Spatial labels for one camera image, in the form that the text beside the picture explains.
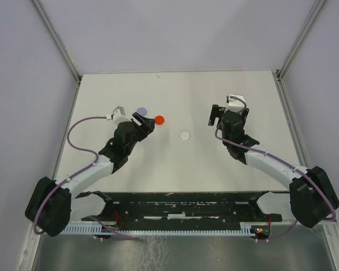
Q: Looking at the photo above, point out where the white cable duct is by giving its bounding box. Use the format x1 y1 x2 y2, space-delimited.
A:
59 221 257 235

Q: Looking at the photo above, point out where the right aluminium frame post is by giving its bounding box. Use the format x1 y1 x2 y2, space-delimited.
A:
276 0 328 82

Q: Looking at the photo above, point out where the lavender round charging case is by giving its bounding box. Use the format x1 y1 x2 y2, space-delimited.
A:
136 107 147 116

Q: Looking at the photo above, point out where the left aluminium frame post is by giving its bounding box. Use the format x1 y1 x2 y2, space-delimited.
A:
29 0 81 82

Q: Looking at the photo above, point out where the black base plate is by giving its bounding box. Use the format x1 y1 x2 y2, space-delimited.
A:
81 191 283 226

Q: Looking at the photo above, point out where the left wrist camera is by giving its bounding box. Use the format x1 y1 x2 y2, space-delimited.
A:
106 106 130 125

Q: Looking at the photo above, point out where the aluminium frame post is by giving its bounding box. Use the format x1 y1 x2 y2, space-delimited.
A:
29 0 81 82
276 0 328 82

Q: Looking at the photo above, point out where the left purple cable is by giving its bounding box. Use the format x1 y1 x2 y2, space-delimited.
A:
33 114 141 242

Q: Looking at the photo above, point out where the white round charging case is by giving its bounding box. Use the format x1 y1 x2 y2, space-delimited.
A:
179 131 191 141

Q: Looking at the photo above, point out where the orange round charging case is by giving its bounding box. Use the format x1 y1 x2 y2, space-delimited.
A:
155 115 165 125

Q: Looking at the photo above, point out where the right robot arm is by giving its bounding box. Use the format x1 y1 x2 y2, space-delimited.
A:
208 104 339 228

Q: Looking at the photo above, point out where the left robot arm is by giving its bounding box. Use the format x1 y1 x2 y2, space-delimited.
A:
25 107 156 237

